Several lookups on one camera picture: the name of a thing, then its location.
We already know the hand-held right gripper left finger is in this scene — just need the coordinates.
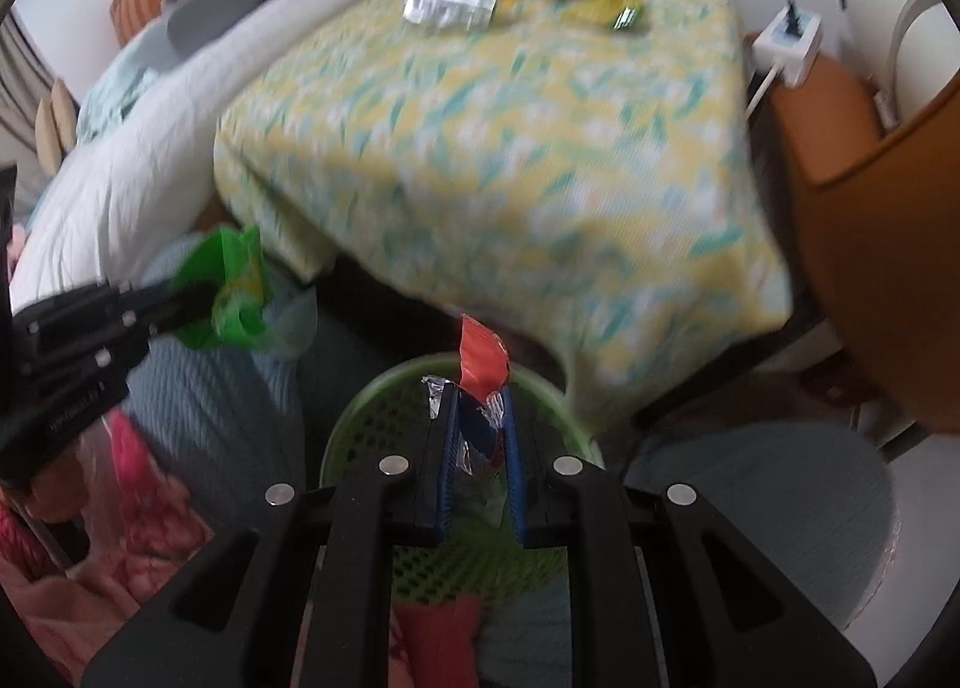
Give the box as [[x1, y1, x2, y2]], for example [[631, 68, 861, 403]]
[[81, 382, 460, 688]]

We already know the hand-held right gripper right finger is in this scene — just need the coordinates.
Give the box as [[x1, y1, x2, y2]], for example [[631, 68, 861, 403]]
[[501, 384, 878, 688]]

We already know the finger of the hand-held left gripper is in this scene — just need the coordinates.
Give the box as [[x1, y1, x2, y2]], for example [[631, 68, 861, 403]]
[[13, 280, 226, 342], [19, 324, 197, 396]]

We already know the green plastic mesh basket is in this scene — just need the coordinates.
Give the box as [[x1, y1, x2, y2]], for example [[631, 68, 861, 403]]
[[320, 352, 607, 603]]

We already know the red snack wrapper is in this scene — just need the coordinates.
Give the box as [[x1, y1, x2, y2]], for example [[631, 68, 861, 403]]
[[422, 315, 512, 483]]

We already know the green snack wrapper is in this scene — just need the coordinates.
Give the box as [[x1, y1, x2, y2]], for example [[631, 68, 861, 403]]
[[171, 226, 272, 353]]

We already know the person's left hand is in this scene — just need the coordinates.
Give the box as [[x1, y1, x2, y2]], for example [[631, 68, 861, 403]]
[[15, 444, 87, 520]]

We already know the white pillow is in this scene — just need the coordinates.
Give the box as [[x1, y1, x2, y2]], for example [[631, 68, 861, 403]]
[[11, 0, 398, 314]]

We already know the grey blue blanket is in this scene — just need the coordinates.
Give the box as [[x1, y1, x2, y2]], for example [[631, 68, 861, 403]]
[[124, 238, 406, 531]]

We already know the beige round cushion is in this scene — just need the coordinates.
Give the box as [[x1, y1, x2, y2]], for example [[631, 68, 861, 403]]
[[36, 79, 80, 171]]

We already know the light teal cloth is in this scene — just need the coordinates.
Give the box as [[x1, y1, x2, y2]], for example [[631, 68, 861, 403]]
[[75, 31, 177, 145]]

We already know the beige curtain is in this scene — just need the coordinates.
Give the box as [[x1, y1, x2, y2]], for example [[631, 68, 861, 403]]
[[0, 13, 61, 175]]

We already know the grey blue round stool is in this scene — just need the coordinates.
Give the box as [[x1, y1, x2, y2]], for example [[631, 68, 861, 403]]
[[622, 421, 897, 629]]

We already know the yellow floral tablecloth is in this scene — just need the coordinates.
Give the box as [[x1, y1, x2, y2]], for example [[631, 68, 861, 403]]
[[212, 0, 794, 434]]

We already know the silver foil wrapper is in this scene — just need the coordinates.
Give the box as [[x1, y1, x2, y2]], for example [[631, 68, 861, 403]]
[[403, 0, 498, 29]]

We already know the orange chair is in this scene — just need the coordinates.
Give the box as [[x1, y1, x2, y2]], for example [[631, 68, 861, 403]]
[[765, 53, 960, 464]]

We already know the white power strip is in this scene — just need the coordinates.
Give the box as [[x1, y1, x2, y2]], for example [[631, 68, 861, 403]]
[[752, 8, 822, 89]]

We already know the white round appliance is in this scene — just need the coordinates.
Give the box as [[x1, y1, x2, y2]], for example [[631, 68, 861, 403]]
[[838, 0, 942, 130]]

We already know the white power strip cable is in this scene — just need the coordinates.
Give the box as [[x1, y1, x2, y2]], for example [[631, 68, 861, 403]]
[[745, 68, 777, 120]]

